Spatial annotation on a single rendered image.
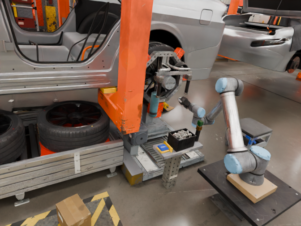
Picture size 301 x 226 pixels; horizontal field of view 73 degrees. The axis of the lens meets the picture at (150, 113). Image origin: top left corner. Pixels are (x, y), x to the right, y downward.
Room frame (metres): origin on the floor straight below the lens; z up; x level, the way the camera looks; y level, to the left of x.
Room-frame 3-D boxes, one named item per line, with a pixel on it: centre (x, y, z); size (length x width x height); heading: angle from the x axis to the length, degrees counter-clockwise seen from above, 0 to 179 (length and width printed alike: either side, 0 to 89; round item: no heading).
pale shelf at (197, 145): (1.49, -0.28, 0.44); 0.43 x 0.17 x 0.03; 124
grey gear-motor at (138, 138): (1.89, 0.17, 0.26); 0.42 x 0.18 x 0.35; 34
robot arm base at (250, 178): (1.32, -0.89, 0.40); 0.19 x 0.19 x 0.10
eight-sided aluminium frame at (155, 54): (2.09, -0.06, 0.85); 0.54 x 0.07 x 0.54; 124
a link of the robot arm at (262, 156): (1.32, -0.87, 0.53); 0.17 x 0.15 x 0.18; 111
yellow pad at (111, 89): (1.97, 0.47, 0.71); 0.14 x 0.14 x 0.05; 34
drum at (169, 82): (2.03, -0.10, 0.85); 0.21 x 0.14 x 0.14; 34
